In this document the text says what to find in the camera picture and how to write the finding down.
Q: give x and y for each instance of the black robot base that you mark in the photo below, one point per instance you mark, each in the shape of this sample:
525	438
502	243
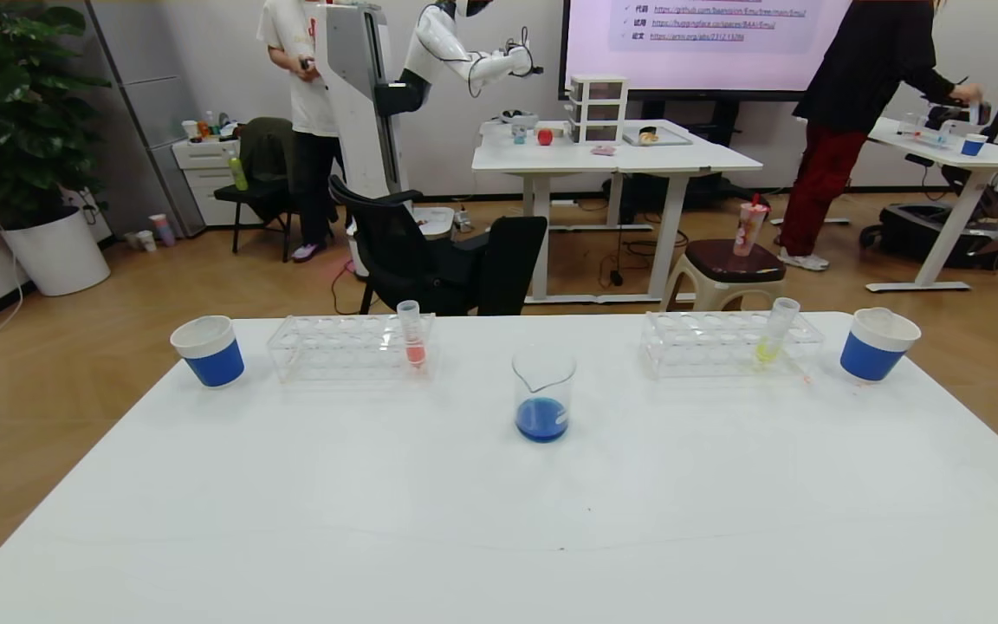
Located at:
932	236

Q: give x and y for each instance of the clear glass beaker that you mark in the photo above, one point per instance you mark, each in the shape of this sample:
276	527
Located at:
542	412

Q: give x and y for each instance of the clear acrylic test tube rack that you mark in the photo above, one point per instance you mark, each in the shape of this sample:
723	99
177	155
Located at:
707	347
352	347

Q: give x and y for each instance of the yellow pigment test tube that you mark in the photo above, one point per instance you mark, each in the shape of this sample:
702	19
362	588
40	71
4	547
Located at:
772	341

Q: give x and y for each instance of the black swivel chair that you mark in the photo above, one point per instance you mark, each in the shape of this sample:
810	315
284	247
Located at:
512	260

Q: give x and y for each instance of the white power strip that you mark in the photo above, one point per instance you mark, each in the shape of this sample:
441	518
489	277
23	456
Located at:
463	218

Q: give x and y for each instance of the black mesh office chair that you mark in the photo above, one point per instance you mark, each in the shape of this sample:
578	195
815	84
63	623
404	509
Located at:
395	251

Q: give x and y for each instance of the small light blue glass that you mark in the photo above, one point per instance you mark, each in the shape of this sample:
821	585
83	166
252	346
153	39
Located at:
519	132

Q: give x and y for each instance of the red apple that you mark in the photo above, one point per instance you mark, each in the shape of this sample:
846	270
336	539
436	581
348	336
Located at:
545	136

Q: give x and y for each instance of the small pink item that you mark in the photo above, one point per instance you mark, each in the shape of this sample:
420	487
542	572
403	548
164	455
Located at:
605	149

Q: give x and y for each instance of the white bowl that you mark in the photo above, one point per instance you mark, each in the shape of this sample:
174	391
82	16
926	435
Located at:
519	116

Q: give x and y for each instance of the white double desk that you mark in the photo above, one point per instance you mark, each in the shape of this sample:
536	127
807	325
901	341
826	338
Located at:
620	156

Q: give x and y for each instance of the clear drawer organizer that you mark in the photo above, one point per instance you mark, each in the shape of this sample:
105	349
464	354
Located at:
599	106

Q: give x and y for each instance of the grey tray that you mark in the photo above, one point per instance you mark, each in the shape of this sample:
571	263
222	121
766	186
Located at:
659	136

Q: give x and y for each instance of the brown top stool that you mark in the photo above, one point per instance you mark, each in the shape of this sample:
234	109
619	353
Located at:
737	260

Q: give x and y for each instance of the white humanoid robot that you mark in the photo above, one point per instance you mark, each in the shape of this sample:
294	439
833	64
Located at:
360	87

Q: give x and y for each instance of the drink cup with red straw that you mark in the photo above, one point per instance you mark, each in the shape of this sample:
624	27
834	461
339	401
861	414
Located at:
750	227

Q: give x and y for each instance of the small black chair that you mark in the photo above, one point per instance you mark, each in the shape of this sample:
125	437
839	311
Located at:
243	199

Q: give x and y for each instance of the dark green jacket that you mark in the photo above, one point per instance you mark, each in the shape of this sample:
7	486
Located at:
267	152

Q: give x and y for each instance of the blue cup with white rim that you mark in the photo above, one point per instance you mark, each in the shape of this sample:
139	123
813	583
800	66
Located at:
213	362
871	355
973	145

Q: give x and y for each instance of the person in white shirt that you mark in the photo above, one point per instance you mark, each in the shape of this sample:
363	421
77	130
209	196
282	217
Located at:
308	87

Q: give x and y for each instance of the green bottle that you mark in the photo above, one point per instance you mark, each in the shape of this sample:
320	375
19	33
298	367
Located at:
239	172

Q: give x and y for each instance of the white drawer cabinet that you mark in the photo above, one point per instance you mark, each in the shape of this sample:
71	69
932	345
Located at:
204	165

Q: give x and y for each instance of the purple tumbler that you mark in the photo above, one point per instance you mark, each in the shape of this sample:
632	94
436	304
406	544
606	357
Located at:
161	230

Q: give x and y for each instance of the small white cup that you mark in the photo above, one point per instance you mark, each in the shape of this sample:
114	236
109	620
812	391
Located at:
145	240

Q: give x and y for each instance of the person in red trousers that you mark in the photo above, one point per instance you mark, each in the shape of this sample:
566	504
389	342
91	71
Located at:
854	104

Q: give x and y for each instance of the grey metal locker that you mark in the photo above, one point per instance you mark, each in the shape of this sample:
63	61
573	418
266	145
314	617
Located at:
152	87

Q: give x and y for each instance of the white plant pot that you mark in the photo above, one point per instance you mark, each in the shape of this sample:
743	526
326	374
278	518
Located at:
57	256

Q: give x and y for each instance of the white single desk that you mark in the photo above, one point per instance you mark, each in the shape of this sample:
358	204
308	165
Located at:
949	152

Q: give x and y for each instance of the green potted plant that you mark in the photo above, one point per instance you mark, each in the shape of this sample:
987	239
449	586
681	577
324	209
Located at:
5	104

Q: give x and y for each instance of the large wall display screen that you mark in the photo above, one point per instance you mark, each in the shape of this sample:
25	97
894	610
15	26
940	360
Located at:
698	43

